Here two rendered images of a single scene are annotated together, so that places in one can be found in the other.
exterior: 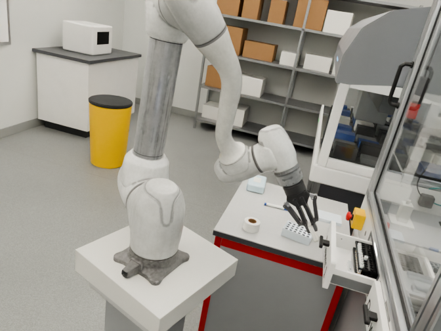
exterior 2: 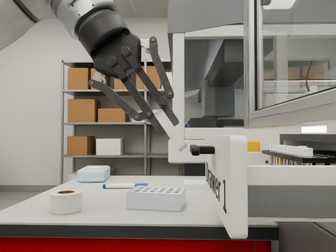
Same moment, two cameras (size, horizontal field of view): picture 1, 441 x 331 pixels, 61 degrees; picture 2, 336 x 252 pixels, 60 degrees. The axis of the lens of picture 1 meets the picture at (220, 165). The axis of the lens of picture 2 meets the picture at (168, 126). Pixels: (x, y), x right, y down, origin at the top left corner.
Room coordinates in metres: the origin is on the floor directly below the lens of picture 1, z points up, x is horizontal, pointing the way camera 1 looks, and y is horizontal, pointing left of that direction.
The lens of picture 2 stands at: (0.72, -0.28, 0.93)
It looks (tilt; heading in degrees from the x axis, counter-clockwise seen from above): 1 degrees up; 350
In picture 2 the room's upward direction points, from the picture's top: straight up
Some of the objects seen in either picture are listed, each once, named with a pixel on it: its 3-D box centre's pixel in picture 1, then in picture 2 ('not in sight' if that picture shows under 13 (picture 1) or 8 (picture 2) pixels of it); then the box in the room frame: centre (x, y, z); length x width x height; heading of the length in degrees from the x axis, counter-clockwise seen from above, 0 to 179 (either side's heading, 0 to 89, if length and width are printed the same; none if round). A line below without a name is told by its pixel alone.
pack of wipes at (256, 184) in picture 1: (256, 183); (94, 173); (1.84, -0.21, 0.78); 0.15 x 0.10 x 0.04; 173
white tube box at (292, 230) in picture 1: (298, 232); (157, 197); (1.41, -0.38, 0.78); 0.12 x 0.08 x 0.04; 68
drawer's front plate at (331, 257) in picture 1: (329, 251); (219, 170); (1.15, -0.44, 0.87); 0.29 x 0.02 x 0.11; 168
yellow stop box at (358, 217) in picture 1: (357, 218); (246, 154); (1.45, -0.63, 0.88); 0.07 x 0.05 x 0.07; 168
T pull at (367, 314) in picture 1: (370, 315); not in sight; (0.82, -0.48, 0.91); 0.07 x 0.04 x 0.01; 168
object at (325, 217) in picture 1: (327, 217); (203, 184); (1.62, -0.56, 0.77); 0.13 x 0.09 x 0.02; 78
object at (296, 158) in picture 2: (359, 254); (284, 155); (1.13, -0.54, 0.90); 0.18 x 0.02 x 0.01; 168
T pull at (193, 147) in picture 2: (324, 242); (202, 149); (1.16, -0.42, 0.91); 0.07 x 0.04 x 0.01; 168
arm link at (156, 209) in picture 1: (157, 213); not in sight; (1.00, 0.17, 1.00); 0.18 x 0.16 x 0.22; 28
